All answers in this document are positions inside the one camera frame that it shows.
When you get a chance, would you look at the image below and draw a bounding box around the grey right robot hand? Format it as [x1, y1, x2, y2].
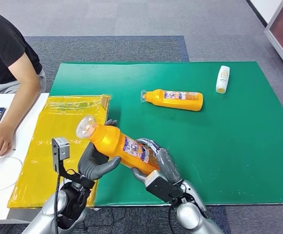
[131, 138, 182, 186]

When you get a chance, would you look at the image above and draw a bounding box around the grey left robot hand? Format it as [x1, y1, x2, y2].
[77, 119, 122, 181]

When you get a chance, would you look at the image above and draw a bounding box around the orange bottle with clear cap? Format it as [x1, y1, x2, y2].
[141, 89, 204, 112]
[76, 115, 160, 176]

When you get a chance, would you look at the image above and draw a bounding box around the small white bottle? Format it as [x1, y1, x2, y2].
[216, 65, 230, 94]

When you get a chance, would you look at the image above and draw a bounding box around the yellow plastic sheet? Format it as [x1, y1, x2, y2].
[7, 94, 110, 209]

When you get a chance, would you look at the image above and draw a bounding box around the green mat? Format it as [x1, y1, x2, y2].
[49, 61, 283, 207]

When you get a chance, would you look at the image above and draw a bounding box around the person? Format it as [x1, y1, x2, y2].
[0, 8, 46, 161]

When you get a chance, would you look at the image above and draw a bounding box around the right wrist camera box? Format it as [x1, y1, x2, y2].
[144, 170, 184, 204]

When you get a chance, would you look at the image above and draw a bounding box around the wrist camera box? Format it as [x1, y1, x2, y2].
[52, 137, 95, 190]
[144, 170, 184, 204]

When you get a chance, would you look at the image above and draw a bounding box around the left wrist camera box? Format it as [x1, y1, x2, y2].
[52, 137, 95, 190]

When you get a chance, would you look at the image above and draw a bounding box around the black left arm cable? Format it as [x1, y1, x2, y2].
[54, 174, 61, 234]

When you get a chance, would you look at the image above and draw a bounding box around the thin white cable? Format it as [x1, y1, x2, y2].
[0, 156, 24, 195]

